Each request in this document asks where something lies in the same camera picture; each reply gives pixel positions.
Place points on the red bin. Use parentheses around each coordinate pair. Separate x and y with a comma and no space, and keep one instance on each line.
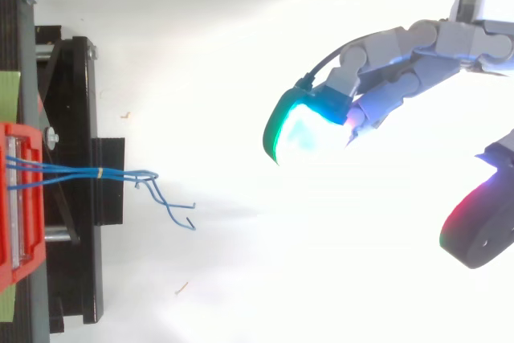
(30,198)

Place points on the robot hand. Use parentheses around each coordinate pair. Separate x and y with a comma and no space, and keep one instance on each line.
(401,78)

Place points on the black stand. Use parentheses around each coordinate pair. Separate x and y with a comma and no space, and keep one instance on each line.
(76,138)

